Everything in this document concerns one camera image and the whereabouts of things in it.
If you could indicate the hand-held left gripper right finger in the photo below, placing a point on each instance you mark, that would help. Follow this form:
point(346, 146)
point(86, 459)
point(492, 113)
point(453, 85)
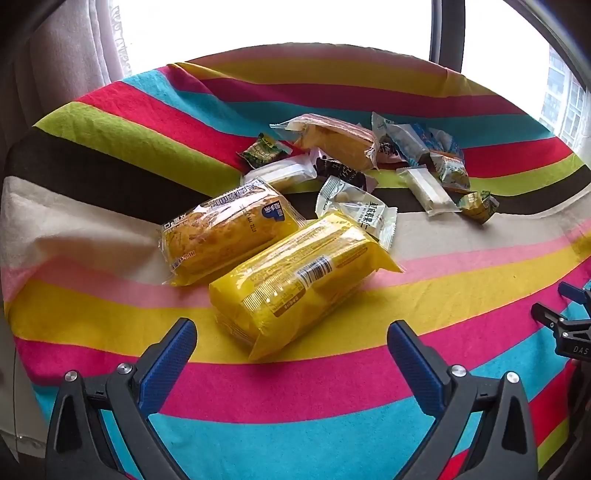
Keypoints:
point(415, 364)

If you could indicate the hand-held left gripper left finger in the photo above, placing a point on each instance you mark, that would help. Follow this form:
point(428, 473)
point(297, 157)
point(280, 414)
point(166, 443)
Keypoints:
point(166, 364)

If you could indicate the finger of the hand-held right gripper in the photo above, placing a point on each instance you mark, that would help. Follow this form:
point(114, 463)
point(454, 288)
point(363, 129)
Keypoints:
point(547, 316)
point(570, 291)

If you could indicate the small green gold packet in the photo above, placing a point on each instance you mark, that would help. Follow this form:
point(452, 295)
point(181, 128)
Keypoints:
point(478, 206)

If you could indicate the clear bread packet blue label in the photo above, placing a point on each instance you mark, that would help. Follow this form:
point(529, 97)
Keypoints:
point(217, 240)

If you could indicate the large yellow bread packet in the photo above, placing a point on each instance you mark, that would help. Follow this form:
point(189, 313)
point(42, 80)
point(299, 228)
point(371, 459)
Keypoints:
point(286, 295)

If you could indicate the white packet green print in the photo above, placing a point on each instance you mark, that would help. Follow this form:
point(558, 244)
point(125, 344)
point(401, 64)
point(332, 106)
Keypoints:
point(364, 214)

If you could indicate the green yellow snack packet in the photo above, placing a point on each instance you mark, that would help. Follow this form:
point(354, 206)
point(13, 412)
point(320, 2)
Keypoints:
point(452, 170)

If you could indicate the white bar packet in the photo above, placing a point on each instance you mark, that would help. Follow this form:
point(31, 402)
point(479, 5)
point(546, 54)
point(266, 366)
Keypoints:
point(429, 191)

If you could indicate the blue white snack packet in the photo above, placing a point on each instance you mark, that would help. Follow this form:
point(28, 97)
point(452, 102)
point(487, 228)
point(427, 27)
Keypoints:
point(445, 143)
point(408, 138)

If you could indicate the dark brown snack packet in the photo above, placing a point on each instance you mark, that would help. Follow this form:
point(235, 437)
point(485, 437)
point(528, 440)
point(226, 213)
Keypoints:
point(339, 170)

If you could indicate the white cake packet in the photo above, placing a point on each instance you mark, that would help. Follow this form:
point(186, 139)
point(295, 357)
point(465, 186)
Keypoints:
point(281, 174)

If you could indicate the green pea snack packet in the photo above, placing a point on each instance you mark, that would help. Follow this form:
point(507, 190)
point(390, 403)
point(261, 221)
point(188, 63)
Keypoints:
point(261, 152)

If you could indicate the clear packet orange cake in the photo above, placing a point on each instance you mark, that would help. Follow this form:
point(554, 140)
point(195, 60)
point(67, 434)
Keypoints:
point(337, 138)

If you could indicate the tall white serrated packet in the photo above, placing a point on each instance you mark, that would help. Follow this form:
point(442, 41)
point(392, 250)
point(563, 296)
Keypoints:
point(378, 125)

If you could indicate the colourful striped blanket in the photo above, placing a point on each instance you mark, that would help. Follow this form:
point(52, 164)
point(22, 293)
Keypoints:
point(300, 401)

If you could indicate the building outside window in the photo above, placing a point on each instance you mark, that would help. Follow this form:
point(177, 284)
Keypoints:
point(561, 97)

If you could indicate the dark window frame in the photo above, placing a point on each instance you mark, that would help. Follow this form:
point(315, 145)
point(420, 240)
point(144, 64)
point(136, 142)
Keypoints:
point(448, 32)

